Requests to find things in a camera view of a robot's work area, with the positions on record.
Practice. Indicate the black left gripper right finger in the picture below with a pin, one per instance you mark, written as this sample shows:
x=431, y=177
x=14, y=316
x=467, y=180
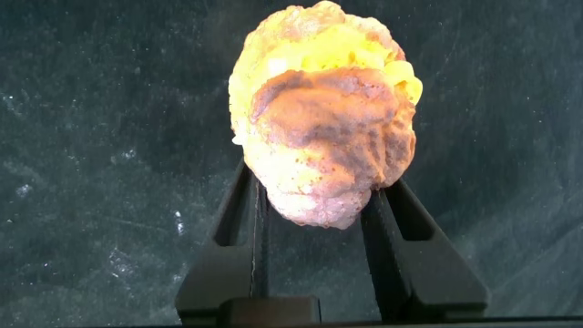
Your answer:
x=423, y=273

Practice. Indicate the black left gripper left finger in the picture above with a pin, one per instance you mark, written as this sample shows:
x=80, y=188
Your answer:
x=228, y=269

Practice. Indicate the pink crumbly bun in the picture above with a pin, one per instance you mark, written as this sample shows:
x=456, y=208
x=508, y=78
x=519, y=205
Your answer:
x=323, y=118

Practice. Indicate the black table cloth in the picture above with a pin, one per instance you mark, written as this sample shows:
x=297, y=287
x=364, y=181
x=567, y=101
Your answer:
x=91, y=136

